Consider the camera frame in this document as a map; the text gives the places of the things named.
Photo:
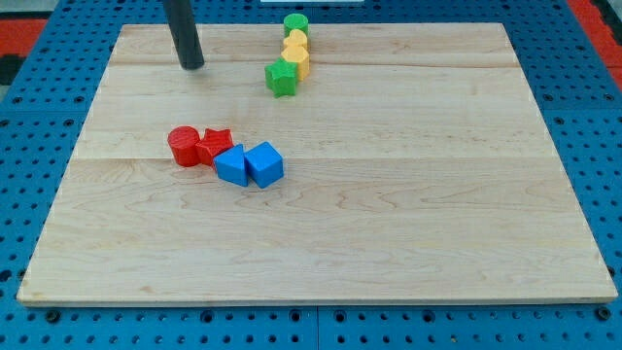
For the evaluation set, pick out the yellow hexagon block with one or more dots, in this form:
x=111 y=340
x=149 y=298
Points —
x=301 y=57

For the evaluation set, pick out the blue cube block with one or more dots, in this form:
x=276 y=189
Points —
x=264 y=164

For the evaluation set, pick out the blue triangle block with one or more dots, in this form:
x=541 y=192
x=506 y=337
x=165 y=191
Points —
x=231 y=166

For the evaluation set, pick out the red star block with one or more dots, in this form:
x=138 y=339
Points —
x=213 y=143

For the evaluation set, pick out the green star block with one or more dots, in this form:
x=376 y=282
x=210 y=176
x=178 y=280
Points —
x=281 y=77

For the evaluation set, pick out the light wooden board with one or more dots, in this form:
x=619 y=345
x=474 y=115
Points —
x=418 y=170

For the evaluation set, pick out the red cylinder block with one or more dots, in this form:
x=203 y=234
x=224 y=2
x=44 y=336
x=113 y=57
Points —
x=182 y=141

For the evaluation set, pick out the green cylinder block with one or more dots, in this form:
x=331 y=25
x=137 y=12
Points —
x=295 y=21

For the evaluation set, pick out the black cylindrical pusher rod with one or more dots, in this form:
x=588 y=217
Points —
x=179 y=15

